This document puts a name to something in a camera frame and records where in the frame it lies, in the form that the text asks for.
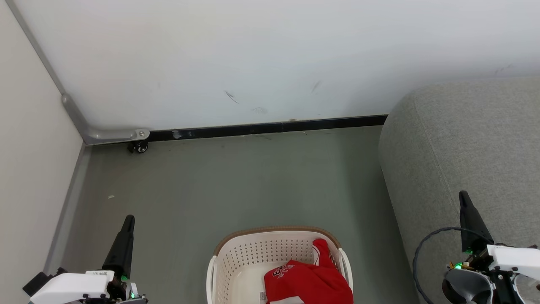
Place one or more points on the grey fabric sofa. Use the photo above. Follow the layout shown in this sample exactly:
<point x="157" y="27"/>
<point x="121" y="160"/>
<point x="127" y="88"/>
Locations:
<point x="464" y="147"/>

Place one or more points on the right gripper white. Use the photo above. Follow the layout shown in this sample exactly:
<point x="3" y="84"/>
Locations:
<point x="514" y="257"/>

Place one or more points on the black caster wheel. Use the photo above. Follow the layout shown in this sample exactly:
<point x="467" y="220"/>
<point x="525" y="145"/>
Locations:
<point x="139" y="147"/>

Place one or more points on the grey metal partition frame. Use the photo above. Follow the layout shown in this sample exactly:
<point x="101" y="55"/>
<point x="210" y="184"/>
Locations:
<point x="105" y="136"/>

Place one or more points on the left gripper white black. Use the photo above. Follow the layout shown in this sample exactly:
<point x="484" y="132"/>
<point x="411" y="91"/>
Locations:
<point x="71" y="289"/>

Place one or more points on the black baseboard strip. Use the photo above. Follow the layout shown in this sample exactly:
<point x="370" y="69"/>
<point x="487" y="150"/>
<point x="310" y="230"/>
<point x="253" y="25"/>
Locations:
<point x="253" y="128"/>

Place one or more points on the grey skirting strip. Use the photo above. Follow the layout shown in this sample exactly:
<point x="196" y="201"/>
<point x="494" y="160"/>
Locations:
<point x="67" y="211"/>

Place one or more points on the red and white garment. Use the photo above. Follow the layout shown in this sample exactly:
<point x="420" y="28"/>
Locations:
<point x="308" y="283"/>

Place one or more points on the white perforated laundry basket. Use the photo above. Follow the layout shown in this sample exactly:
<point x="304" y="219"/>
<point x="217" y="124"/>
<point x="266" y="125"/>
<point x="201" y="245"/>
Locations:
<point x="253" y="261"/>

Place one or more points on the paper label sticker in basket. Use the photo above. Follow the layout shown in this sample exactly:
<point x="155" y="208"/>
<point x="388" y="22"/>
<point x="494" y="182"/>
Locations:
<point x="263" y="296"/>

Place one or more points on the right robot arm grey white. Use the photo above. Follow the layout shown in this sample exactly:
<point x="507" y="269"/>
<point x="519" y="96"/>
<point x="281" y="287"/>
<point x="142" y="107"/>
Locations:
<point x="464" y="287"/>

